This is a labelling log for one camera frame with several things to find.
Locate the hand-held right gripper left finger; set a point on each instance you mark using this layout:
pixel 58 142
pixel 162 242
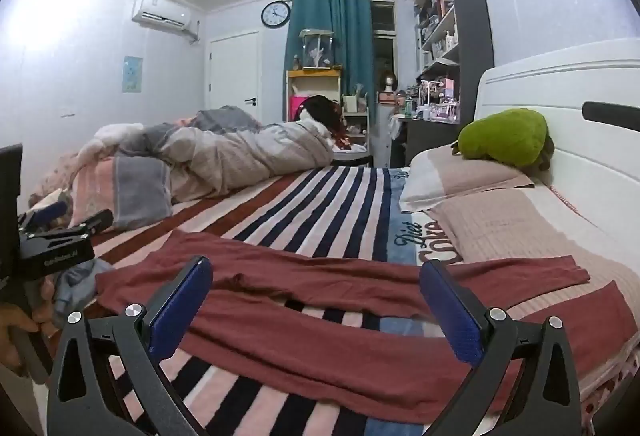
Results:
pixel 182 306

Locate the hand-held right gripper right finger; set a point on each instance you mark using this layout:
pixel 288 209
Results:
pixel 450 311

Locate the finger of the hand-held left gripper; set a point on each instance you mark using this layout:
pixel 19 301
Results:
pixel 95 219
pixel 50 212

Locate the red pants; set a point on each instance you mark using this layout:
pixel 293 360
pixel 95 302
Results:
pixel 300 331

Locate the person's left hand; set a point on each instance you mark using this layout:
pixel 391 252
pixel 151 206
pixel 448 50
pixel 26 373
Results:
pixel 15 326

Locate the grey blue cloth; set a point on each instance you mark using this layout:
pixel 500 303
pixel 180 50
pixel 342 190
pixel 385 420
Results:
pixel 80 283

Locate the white plush toy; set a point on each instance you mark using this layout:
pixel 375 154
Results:
pixel 110 133

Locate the pink ribbed pillow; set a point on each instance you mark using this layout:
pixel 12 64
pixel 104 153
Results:
pixel 500 226

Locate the pink and white pillow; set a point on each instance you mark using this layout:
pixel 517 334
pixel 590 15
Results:
pixel 465 176

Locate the beige and grey duvet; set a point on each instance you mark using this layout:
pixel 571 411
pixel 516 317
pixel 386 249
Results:
pixel 240 156

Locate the striped blanket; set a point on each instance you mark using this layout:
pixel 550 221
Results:
pixel 310 206

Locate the dark grey desk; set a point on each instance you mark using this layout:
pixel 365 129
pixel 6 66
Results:
pixel 430 136

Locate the pink floral bedsheet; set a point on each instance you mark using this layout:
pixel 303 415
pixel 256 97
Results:
pixel 607 391

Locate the green plush toy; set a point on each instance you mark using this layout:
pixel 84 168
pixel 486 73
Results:
pixel 505 136

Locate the white drawer cabinet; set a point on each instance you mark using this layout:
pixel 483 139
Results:
pixel 385 136

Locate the white door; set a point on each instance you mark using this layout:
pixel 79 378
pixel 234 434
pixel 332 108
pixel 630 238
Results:
pixel 235 71

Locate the white rack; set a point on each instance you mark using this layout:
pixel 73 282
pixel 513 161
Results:
pixel 356 116

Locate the white air conditioner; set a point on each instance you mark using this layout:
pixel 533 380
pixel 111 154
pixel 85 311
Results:
pixel 162 11

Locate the mannequin head with wig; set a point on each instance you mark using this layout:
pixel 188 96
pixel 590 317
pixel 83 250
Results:
pixel 387 86

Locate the black and red plush toy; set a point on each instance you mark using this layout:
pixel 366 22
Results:
pixel 320 111

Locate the white bed headboard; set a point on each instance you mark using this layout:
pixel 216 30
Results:
pixel 550 81

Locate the yellow shelf unit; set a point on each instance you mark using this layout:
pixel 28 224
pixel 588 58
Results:
pixel 312 73

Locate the window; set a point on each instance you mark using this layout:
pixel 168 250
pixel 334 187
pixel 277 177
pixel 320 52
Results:
pixel 384 46

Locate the glass display case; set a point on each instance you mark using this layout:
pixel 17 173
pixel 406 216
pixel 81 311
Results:
pixel 316 48

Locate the dark grey bookshelf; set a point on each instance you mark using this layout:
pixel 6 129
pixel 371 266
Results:
pixel 475 16

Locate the teal curtain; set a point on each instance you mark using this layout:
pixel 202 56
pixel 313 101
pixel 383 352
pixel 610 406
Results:
pixel 350 31

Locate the light blue wall poster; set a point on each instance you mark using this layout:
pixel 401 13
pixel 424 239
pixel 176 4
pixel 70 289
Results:
pixel 132 73

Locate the round wall clock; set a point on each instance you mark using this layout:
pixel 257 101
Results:
pixel 275 14

